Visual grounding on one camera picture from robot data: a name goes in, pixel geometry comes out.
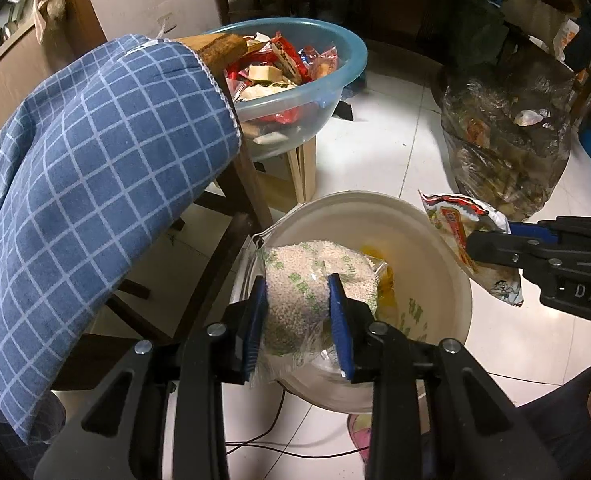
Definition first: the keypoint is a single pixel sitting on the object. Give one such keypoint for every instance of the pile of snack wrappers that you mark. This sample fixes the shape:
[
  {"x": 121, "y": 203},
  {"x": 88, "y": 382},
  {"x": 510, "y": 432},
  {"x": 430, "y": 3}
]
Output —
[{"x": 280, "y": 70}]

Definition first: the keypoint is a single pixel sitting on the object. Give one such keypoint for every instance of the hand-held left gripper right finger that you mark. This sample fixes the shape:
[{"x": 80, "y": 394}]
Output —
[{"x": 339, "y": 325}]

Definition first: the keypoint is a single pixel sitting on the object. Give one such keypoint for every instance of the wooden pillar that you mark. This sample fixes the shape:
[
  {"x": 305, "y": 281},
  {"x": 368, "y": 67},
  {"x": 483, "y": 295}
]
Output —
[{"x": 83, "y": 5}]

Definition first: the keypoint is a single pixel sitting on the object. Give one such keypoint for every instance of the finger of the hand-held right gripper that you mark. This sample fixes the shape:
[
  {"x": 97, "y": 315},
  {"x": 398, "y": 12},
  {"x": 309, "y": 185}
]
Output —
[
  {"x": 575, "y": 230},
  {"x": 500, "y": 250}
]

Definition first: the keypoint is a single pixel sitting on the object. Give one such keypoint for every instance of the hanging cloth bags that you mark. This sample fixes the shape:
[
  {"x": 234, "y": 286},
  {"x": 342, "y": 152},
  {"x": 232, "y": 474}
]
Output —
[{"x": 49, "y": 2}]

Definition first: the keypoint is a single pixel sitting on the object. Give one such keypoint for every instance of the blue plastic basin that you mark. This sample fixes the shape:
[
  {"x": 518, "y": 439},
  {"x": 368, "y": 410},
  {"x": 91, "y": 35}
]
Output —
[{"x": 345, "y": 65}]

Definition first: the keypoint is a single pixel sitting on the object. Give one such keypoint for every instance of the small wooden stool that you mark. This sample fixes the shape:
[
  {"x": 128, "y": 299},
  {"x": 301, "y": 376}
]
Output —
[{"x": 303, "y": 170}]

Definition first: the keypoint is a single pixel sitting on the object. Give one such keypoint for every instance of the red and white snack packet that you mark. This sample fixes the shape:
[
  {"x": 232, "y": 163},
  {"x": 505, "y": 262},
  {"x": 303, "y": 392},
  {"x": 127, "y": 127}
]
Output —
[{"x": 455, "y": 220}]

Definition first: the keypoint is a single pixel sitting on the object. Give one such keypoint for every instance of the clear garbage bag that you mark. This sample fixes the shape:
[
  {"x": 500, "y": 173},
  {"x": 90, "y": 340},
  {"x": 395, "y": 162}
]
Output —
[{"x": 500, "y": 160}]

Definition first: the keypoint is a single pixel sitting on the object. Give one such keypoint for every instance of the white bucket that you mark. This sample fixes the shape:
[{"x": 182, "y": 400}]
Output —
[{"x": 425, "y": 270}]

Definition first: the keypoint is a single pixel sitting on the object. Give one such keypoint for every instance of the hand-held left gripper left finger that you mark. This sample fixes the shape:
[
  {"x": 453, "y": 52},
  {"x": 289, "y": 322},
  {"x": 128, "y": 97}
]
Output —
[{"x": 253, "y": 330}]

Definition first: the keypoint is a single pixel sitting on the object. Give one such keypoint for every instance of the bag of white granules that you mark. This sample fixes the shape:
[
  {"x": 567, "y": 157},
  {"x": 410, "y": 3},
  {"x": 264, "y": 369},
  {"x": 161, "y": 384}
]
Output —
[{"x": 295, "y": 285}]

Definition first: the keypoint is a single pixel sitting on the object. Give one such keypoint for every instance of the blue checked tablecloth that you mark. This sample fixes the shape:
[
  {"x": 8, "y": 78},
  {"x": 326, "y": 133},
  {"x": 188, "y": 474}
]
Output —
[{"x": 100, "y": 170}]

